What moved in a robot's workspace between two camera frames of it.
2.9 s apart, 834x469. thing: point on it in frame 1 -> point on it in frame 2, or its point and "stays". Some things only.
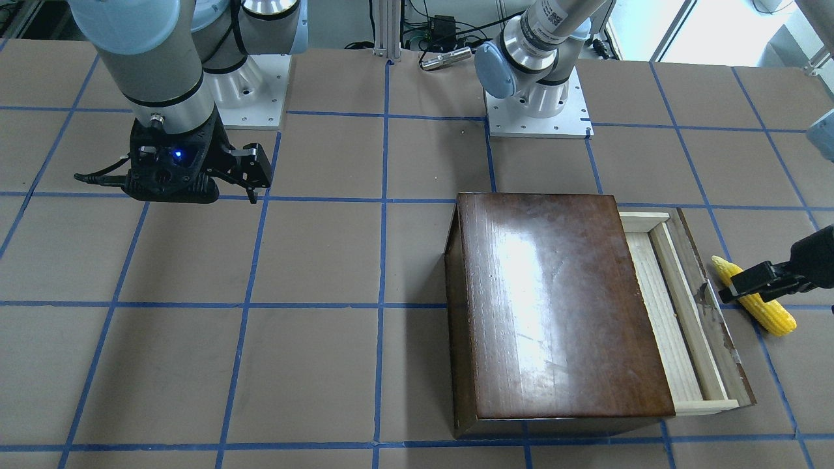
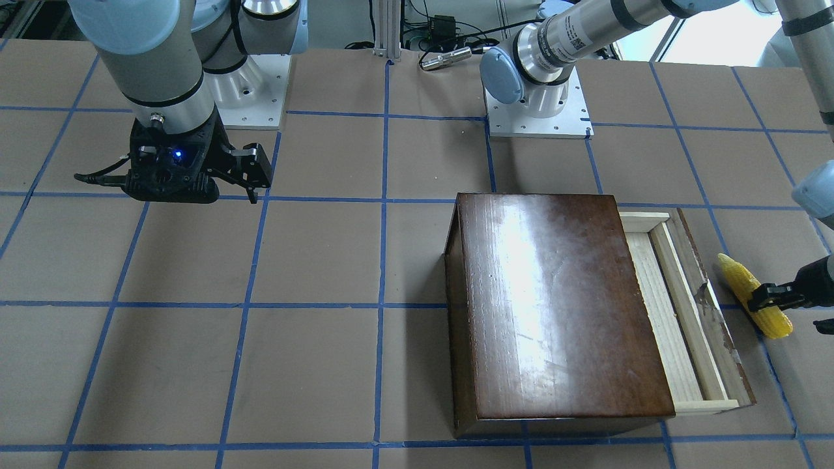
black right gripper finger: (252, 194) stays
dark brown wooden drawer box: (566, 316) stays
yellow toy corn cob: (771, 316) stays
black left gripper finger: (763, 281) -> (786, 296)
